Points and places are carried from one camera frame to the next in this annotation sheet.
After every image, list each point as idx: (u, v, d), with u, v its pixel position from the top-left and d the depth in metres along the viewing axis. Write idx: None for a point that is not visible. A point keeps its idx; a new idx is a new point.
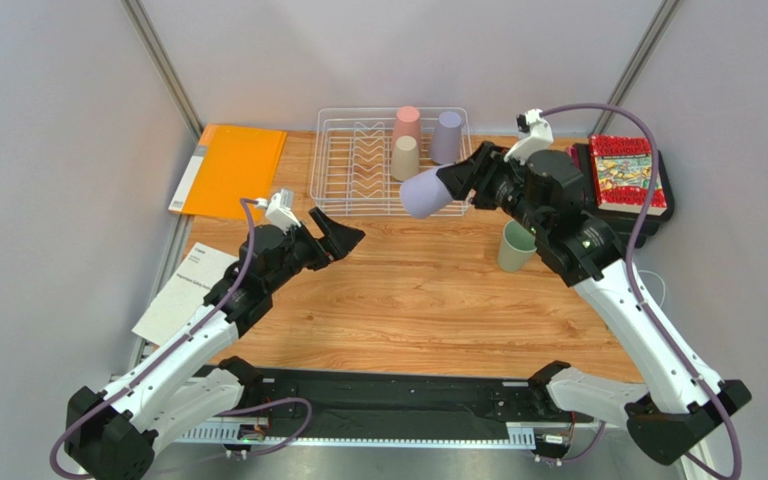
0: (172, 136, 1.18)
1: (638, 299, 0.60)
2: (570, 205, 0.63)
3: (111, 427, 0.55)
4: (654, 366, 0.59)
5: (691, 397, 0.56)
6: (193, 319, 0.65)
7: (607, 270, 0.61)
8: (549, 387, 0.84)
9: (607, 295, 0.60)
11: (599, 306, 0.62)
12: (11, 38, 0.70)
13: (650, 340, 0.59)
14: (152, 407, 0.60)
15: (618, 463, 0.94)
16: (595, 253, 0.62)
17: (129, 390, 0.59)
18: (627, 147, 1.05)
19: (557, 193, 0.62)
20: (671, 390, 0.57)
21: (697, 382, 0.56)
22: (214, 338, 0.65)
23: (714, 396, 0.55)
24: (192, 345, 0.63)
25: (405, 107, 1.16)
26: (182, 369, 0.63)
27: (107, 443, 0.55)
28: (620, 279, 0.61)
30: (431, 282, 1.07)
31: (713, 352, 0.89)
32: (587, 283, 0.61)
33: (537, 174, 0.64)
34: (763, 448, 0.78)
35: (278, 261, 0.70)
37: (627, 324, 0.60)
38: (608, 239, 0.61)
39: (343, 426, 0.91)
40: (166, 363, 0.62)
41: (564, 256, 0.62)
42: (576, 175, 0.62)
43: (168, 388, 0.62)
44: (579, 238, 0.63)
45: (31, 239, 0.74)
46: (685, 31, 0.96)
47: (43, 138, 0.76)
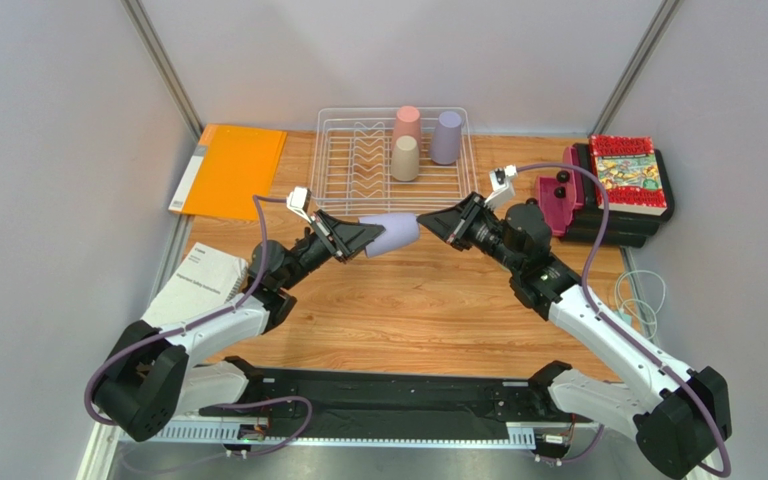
0: (173, 136, 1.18)
1: (595, 310, 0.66)
2: (539, 251, 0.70)
3: (166, 355, 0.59)
4: (625, 368, 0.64)
5: (661, 386, 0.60)
6: (239, 294, 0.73)
7: (566, 293, 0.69)
8: (551, 389, 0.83)
9: (566, 313, 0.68)
11: (571, 329, 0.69)
12: (8, 39, 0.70)
13: (614, 343, 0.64)
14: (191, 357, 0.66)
15: (618, 463, 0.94)
16: (556, 285, 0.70)
17: (183, 332, 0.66)
18: (627, 147, 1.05)
19: (529, 244, 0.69)
20: (644, 385, 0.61)
21: (664, 371, 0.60)
22: (253, 317, 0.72)
23: (682, 382, 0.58)
24: (235, 315, 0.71)
25: (405, 107, 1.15)
26: (223, 332, 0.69)
27: (158, 369, 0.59)
28: (577, 298, 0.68)
30: (431, 282, 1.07)
31: (711, 352, 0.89)
32: (553, 309, 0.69)
33: (513, 227, 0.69)
34: (762, 448, 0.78)
35: (288, 272, 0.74)
37: (592, 335, 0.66)
38: (565, 273, 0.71)
39: (344, 426, 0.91)
40: (212, 323, 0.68)
41: (532, 293, 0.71)
42: (547, 228, 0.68)
43: (205, 347, 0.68)
44: (542, 274, 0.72)
45: (29, 240, 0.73)
46: (685, 31, 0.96)
47: (42, 138, 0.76)
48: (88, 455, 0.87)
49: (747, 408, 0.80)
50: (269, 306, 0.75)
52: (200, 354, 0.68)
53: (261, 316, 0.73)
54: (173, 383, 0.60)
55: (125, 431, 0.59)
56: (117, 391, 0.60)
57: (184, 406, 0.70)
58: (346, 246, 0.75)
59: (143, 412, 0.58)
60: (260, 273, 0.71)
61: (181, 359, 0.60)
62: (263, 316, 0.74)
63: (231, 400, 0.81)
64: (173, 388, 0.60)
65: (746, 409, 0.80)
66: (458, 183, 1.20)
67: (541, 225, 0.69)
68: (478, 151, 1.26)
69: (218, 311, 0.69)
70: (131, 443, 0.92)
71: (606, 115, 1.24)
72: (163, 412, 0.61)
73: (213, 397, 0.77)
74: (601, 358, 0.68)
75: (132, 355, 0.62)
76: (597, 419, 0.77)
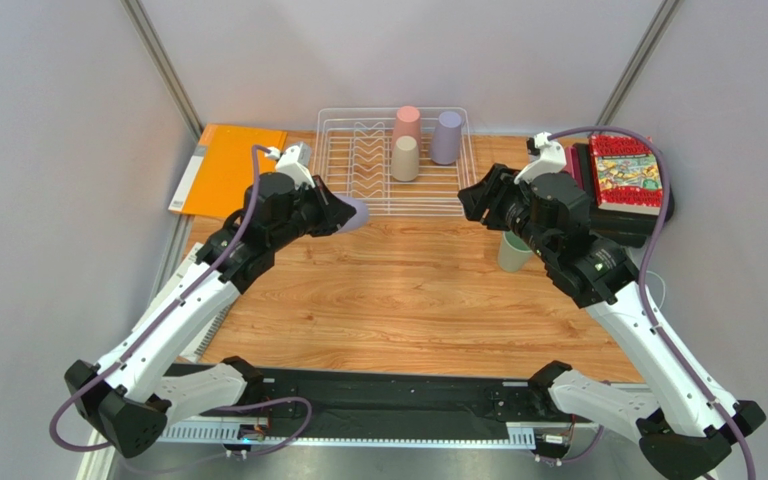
0: (172, 136, 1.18)
1: (652, 322, 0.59)
2: (578, 227, 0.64)
3: (105, 407, 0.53)
4: (668, 390, 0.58)
5: (706, 420, 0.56)
6: (186, 282, 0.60)
7: (621, 293, 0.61)
8: (551, 390, 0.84)
9: (620, 318, 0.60)
11: (613, 332, 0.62)
12: (9, 41, 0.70)
13: (664, 363, 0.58)
14: (156, 373, 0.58)
15: (618, 463, 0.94)
16: (608, 278, 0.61)
17: (122, 364, 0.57)
18: (627, 147, 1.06)
19: (563, 215, 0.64)
20: (687, 415, 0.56)
21: (713, 406, 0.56)
22: (208, 301, 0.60)
23: (731, 420, 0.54)
24: (184, 310, 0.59)
25: (405, 107, 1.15)
26: (177, 336, 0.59)
27: (105, 418, 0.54)
28: (634, 302, 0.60)
30: (431, 282, 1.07)
31: (712, 353, 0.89)
32: (599, 307, 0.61)
33: (542, 197, 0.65)
34: (763, 449, 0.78)
35: (283, 213, 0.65)
37: (640, 348, 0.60)
38: (620, 263, 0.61)
39: (343, 426, 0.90)
40: (160, 334, 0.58)
41: (576, 278, 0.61)
42: (583, 197, 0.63)
43: (167, 356, 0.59)
44: (592, 260, 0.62)
45: (30, 240, 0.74)
46: (685, 31, 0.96)
47: (42, 138, 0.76)
48: (88, 455, 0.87)
49: None
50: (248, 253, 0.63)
52: (167, 361, 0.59)
53: (226, 285, 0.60)
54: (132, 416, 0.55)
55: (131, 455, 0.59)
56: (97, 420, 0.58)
57: (177, 417, 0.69)
58: (337, 219, 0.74)
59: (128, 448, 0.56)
60: (252, 199, 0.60)
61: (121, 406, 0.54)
62: (229, 282, 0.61)
63: (230, 403, 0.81)
64: (140, 420, 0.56)
65: None
66: (458, 183, 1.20)
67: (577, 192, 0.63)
68: (478, 151, 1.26)
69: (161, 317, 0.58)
70: None
71: (606, 116, 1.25)
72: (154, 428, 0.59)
73: (210, 404, 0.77)
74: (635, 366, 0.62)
75: None
76: (597, 422, 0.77)
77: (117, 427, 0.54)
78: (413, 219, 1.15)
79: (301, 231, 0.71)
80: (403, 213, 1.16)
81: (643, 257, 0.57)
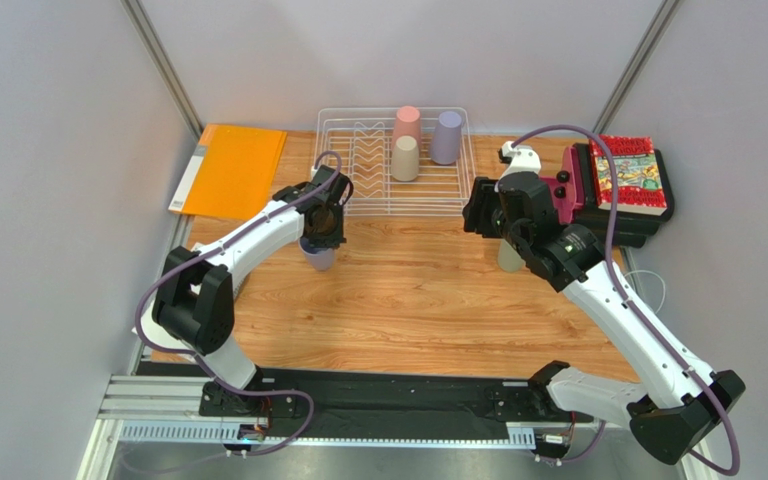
0: (172, 136, 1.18)
1: (623, 296, 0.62)
2: (543, 215, 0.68)
3: (210, 275, 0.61)
4: (646, 363, 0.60)
5: (683, 389, 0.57)
6: (270, 207, 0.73)
7: (590, 272, 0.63)
8: (549, 387, 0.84)
9: (592, 295, 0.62)
11: (589, 310, 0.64)
12: (8, 41, 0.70)
13: (638, 335, 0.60)
14: (239, 269, 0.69)
15: (618, 463, 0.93)
16: (579, 258, 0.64)
17: (222, 250, 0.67)
18: (627, 147, 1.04)
19: (527, 204, 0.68)
20: (664, 385, 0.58)
21: (689, 374, 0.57)
22: (287, 223, 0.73)
23: (706, 387, 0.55)
24: (270, 225, 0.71)
25: (405, 107, 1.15)
26: (261, 244, 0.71)
27: (207, 289, 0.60)
28: (604, 279, 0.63)
30: (431, 282, 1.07)
31: (713, 352, 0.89)
32: (573, 287, 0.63)
33: (507, 191, 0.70)
34: (763, 449, 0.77)
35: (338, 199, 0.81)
37: (615, 323, 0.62)
38: (589, 244, 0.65)
39: (344, 426, 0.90)
40: (251, 238, 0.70)
41: (548, 261, 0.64)
42: (541, 187, 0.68)
43: (249, 260, 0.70)
44: (562, 244, 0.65)
45: (29, 240, 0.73)
46: (685, 32, 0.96)
47: (42, 138, 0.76)
48: (88, 455, 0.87)
49: (749, 409, 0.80)
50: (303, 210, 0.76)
52: (247, 264, 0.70)
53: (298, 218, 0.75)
54: (223, 297, 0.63)
55: (193, 345, 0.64)
56: (181, 308, 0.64)
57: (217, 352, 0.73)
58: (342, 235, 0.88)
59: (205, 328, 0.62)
60: (335, 172, 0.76)
61: (225, 278, 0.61)
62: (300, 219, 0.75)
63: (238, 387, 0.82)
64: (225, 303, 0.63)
65: (749, 410, 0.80)
66: (458, 183, 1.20)
67: (538, 182, 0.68)
68: (478, 151, 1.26)
69: (252, 226, 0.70)
70: (131, 443, 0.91)
71: (606, 116, 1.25)
72: (223, 324, 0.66)
73: (239, 358, 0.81)
74: (614, 344, 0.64)
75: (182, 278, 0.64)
76: (595, 416, 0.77)
77: (216, 299, 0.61)
78: (413, 219, 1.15)
79: (333, 220, 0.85)
80: (403, 213, 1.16)
81: (608, 237, 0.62)
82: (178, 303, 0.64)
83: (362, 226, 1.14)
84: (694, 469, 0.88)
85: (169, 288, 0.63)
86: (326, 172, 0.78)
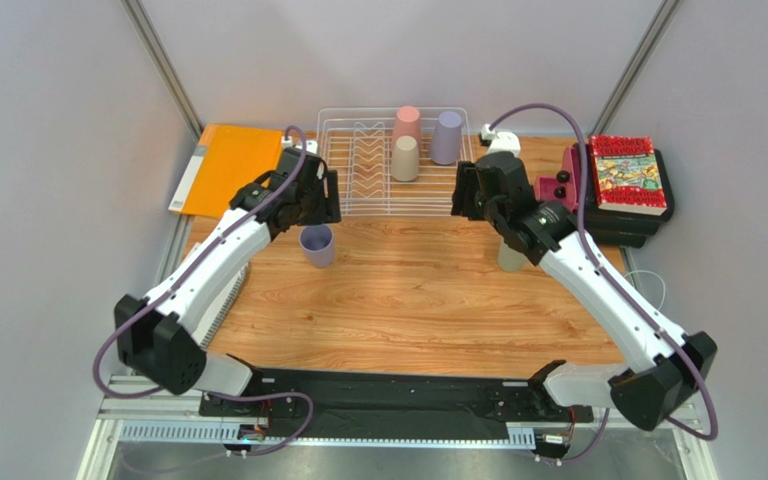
0: (172, 136, 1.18)
1: (595, 264, 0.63)
2: (519, 191, 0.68)
3: (160, 329, 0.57)
4: (618, 327, 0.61)
5: (656, 350, 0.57)
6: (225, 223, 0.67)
7: (563, 241, 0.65)
8: (546, 383, 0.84)
9: (565, 264, 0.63)
11: (564, 279, 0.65)
12: (8, 42, 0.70)
13: (610, 300, 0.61)
14: (196, 310, 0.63)
15: (618, 464, 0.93)
16: (554, 230, 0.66)
17: (172, 293, 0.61)
18: (627, 147, 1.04)
19: (503, 181, 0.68)
20: (636, 347, 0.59)
21: (660, 336, 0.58)
22: (247, 239, 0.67)
23: (678, 347, 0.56)
24: (226, 248, 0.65)
25: (406, 107, 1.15)
26: (220, 272, 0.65)
27: (159, 343, 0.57)
28: (576, 249, 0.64)
30: (431, 282, 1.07)
31: (713, 353, 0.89)
32: (548, 258, 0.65)
33: (482, 168, 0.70)
34: (763, 450, 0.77)
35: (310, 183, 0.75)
37: (589, 291, 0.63)
38: (562, 216, 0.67)
39: (344, 426, 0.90)
40: (205, 267, 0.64)
41: (524, 235, 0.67)
42: (518, 164, 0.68)
43: (208, 292, 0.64)
44: (537, 217, 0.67)
45: (29, 239, 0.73)
46: (685, 32, 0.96)
47: (43, 139, 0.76)
48: (88, 455, 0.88)
49: (750, 410, 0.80)
50: (269, 217, 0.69)
52: (208, 297, 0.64)
53: (261, 227, 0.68)
54: (182, 343, 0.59)
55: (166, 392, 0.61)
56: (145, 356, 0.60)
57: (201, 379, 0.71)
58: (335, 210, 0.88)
59: (172, 377, 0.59)
60: (303, 156, 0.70)
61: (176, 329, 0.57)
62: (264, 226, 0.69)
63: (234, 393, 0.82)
64: (184, 350, 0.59)
65: (750, 411, 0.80)
66: None
67: (510, 161, 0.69)
68: (478, 151, 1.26)
69: (206, 252, 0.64)
70: (132, 442, 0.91)
71: (606, 115, 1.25)
72: (193, 365, 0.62)
73: (229, 373, 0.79)
74: (590, 312, 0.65)
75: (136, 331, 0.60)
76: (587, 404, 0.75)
77: (172, 350, 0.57)
78: (412, 219, 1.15)
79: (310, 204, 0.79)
80: (403, 213, 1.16)
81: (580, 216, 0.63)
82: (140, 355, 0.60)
83: (362, 226, 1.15)
84: (694, 468, 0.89)
85: (124, 344, 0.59)
86: (290, 160, 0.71)
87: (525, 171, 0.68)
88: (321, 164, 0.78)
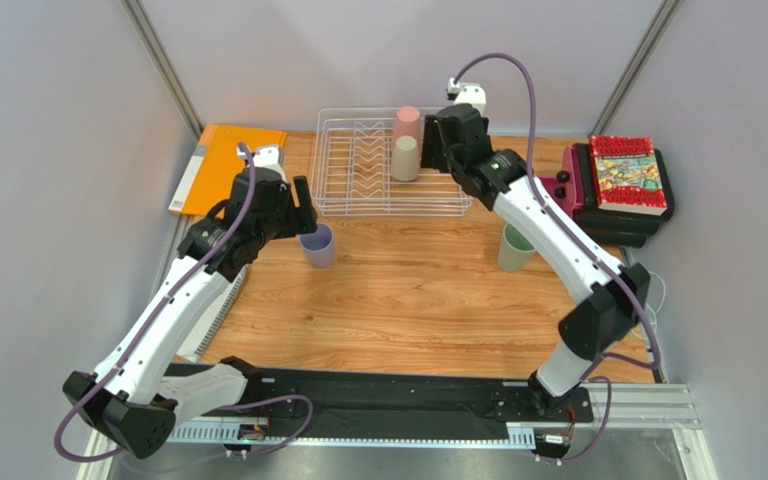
0: (172, 136, 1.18)
1: (541, 204, 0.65)
2: (475, 140, 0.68)
3: (111, 409, 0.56)
4: (561, 261, 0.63)
5: (593, 278, 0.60)
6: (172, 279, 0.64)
7: (514, 184, 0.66)
8: (540, 376, 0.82)
9: (513, 205, 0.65)
11: (513, 221, 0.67)
12: (7, 42, 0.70)
13: (554, 236, 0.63)
14: (151, 377, 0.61)
15: (618, 462, 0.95)
16: (507, 174, 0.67)
17: (119, 369, 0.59)
18: (627, 147, 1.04)
19: (460, 130, 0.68)
20: (576, 277, 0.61)
21: (598, 265, 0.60)
22: (196, 293, 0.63)
23: (614, 275, 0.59)
24: (173, 307, 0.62)
25: (405, 107, 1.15)
26: (172, 333, 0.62)
27: (112, 423, 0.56)
28: (525, 191, 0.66)
30: (431, 282, 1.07)
31: (712, 353, 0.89)
32: (499, 200, 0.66)
33: (440, 117, 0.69)
34: (761, 450, 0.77)
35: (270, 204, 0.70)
37: (535, 229, 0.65)
38: (515, 162, 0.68)
39: (343, 426, 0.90)
40: (154, 334, 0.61)
41: (478, 180, 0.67)
42: (474, 112, 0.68)
43: (161, 356, 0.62)
44: (491, 163, 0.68)
45: (30, 240, 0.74)
46: (685, 31, 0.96)
47: (43, 139, 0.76)
48: (89, 454, 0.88)
49: (750, 411, 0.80)
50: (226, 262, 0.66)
52: (163, 362, 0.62)
53: (213, 275, 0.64)
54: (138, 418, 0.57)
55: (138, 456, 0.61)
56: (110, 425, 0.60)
57: (182, 418, 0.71)
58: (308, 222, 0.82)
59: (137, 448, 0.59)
60: (252, 184, 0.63)
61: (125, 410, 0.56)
62: (216, 272, 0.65)
63: (232, 400, 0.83)
64: (141, 424, 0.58)
65: (750, 413, 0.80)
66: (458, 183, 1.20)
67: (465, 108, 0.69)
68: None
69: (153, 317, 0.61)
70: None
71: (606, 115, 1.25)
72: (160, 425, 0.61)
73: (213, 399, 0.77)
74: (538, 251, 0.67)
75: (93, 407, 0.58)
76: (567, 371, 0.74)
77: (125, 429, 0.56)
78: (412, 219, 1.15)
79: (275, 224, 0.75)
80: (403, 213, 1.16)
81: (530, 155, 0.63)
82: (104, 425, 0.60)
83: (363, 226, 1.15)
84: (694, 468, 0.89)
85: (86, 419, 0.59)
86: (240, 189, 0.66)
87: (481, 118, 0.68)
88: (281, 183, 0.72)
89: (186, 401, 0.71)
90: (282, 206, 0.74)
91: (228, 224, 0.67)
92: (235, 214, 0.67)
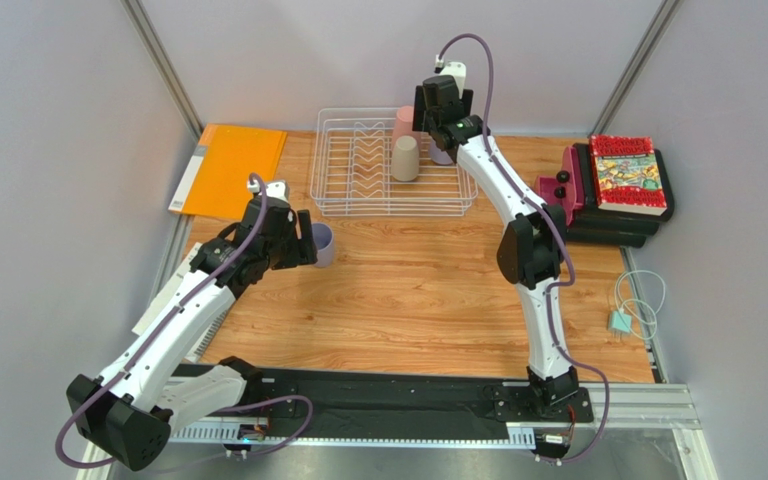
0: (172, 136, 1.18)
1: (489, 154, 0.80)
2: (451, 104, 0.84)
3: (115, 412, 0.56)
4: (498, 197, 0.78)
5: (518, 210, 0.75)
6: (184, 290, 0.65)
7: (472, 140, 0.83)
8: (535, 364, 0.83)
9: (468, 154, 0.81)
11: (468, 167, 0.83)
12: (6, 41, 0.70)
13: (495, 179, 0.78)
14: (154, 387, 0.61)
15: (618, 462, 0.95)
16: (467, 132, 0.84)
17: (126, 373, 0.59)
18: (627, 147, 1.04)
19: (438, 95, 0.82)
20: (507, 209, 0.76)
21: (525, 201, 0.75)
22: (206, 306, 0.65)
23: (536, 207, 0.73)
24: (183, 316, 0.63)
25: (405, 107, 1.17)
26: (179, 342, 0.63)
27: (114, 427, 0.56)
28: (478, 145, 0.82)
30: (431, 282, 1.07)
31: (713, 352, 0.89)
32: (460, 152, 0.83)
33: (424, 82, 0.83)
34: (761, 449, 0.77)
35: (279, 230, 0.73)
37: (482, 174, 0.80)
38: (476, 124, 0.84)
39: (344, 426, 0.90)
40: (162, 341, 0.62)
41: (445, 136, 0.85)
42: (450, 79, 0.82)
43: (166, 366, 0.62)
44: (457, 123, 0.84)
45: (28, 239, 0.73)
46: (685, 32, 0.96)
47: (43, 138, 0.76)
48: (88, 455, 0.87)
49: (751, 411, 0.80)
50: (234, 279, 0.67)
52: (168, 371, 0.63)
53: (223, 290, 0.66)
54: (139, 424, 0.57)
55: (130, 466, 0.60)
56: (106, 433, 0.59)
57: (179, 424, 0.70)
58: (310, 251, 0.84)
59: (134, 455, 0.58)
60: (262, 209, 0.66)
61: (129, 414, 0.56)
62: (226, 286, 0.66)
63: (231, 402, 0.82)
64: (143, 430, 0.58)
65: (751, 412, 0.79)
66: (458, 183, 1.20)
67: (444, 78, 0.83)
68: None
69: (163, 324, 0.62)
70: None
71: (606, 115, 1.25)
72: (158, 437, 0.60)
73: (212, 405, 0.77)
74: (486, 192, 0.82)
75: (93, 411, 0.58)
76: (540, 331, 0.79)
77: (126, 434, 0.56)
78: (413, 219, 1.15)
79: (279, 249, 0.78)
80: (403, 213, 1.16)
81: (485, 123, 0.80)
82: (99, 432, 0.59)
83: (363, 226, 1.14)
84: (694, 468, 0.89)
85: (84, 423, 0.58)
86: (254, 209, 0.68)
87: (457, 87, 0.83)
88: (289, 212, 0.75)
89: (184, 406, 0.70)
90: (287, 232, 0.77)
91: (239, 243, 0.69)
92: (245, 235, 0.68)
